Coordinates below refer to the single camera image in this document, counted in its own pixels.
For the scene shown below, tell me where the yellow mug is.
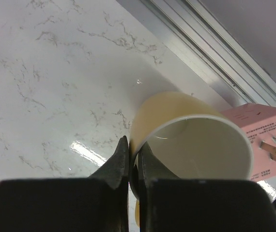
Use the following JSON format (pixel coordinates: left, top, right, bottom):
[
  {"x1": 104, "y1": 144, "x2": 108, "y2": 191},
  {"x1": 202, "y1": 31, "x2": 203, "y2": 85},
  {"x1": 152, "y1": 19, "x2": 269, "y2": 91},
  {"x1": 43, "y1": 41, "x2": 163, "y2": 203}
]
[{"x1": 129, "y1": 91, "x2": 254, "y2": 229}]

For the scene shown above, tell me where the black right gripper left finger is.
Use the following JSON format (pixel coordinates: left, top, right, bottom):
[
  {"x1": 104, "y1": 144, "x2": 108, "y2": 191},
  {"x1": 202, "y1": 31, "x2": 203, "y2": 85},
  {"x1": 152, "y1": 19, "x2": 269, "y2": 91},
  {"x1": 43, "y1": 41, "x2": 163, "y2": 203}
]
[{"x1": 0, "y1": 137, "x2": 129, "y2": 232}]

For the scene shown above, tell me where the right aluminium frame post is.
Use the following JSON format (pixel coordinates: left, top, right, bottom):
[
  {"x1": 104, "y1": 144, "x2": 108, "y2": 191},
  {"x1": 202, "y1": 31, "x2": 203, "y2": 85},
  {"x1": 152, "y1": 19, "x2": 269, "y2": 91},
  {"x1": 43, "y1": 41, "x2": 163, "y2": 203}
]
[{"x1": 120, "y1": 0, "x2": 276, "y2": 107}]

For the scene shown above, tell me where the pink cube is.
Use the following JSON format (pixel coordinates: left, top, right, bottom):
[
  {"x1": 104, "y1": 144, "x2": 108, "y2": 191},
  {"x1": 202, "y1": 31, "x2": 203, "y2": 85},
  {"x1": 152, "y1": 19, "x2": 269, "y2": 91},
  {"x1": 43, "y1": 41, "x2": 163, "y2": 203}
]
[{"x1": 221, "y1": 103, "x2": 276, "y2": 182}]

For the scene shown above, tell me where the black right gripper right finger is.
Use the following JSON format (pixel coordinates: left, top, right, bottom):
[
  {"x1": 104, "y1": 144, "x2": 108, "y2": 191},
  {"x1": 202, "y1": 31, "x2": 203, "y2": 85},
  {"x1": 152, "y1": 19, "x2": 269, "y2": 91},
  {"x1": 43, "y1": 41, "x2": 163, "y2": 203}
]
[{"x1": 138, "y1": 144, "x2": 276, "y2": 232}]

